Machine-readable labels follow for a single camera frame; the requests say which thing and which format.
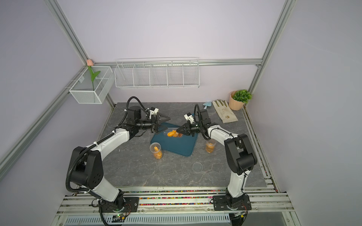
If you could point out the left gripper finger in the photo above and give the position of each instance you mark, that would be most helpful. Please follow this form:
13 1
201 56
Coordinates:
160 129
162 118

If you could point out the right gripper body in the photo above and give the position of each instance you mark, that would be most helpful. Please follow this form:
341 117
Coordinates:
194 128

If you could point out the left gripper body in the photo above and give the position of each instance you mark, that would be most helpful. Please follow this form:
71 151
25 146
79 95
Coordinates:
154 123

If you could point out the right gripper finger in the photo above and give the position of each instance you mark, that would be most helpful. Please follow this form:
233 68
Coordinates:
183 128
183 132

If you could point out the orange cookies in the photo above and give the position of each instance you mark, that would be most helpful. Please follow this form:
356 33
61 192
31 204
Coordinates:
174 133

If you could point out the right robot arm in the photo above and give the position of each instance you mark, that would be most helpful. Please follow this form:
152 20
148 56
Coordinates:
240 154

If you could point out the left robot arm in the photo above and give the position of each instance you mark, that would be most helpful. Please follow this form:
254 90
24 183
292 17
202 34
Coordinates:
85 172

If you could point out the left clear cookie jar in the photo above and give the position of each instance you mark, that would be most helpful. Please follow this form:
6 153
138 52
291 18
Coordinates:
156 150

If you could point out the clear cookie jar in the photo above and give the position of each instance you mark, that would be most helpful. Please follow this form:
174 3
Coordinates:
156 150
210 145

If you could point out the right clear cookie jar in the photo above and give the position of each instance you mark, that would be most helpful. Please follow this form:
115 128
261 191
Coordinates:
210 145

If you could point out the teal plastic tray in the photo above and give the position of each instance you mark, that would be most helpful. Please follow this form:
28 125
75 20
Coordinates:
183 145

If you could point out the blue garden trowel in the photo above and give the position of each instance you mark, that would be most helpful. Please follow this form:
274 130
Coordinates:
207 104

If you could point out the beige gardening glove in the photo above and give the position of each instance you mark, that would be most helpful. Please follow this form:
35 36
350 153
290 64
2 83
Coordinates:
223 110

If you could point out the potted green plant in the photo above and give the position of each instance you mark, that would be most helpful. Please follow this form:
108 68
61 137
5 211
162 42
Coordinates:
239 98

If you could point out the artificial pink tulip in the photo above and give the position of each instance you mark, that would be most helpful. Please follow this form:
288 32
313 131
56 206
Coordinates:
93 74

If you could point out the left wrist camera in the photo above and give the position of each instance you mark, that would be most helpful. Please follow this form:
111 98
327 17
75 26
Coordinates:
153 112

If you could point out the white wire wall shelf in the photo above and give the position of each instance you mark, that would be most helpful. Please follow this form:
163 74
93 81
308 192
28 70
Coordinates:
158 72

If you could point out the white mesh wall basket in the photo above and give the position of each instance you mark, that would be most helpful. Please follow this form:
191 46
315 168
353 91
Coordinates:
82 89

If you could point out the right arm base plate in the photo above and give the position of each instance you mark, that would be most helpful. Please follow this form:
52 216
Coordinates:
228 203

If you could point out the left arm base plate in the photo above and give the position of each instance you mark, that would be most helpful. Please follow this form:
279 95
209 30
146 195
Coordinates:
124 204

